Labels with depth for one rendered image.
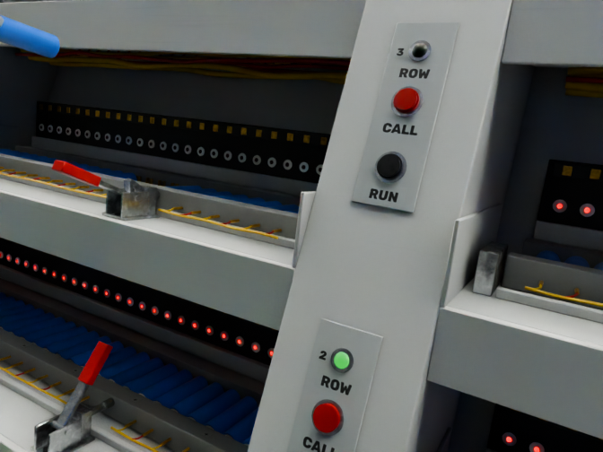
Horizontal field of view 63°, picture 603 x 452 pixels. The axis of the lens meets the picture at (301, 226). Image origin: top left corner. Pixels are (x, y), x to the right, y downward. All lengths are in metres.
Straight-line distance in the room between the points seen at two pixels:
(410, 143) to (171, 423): 0.30
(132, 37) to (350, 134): 0.25
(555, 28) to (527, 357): 0.19
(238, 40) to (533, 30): 0.22
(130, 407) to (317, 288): 0.24
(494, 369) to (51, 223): 0.38
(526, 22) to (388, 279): 0.17
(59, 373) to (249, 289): 0.27
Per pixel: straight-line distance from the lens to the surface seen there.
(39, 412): 0.54
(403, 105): 0.32
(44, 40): 0.45
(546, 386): 0.30
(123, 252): 0.42
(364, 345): 0.30
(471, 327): 0.29
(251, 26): 0.42
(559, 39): 0.34
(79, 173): 0.40
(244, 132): 0.58
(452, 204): 0.30
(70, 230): 0.47
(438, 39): 0.34
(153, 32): 0.48
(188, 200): 0.44
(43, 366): 0.57
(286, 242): 0.38
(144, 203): 0.45
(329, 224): 0.32
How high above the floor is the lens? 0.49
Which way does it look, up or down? 5 degrees up
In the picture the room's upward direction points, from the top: 15 degrees clockwise
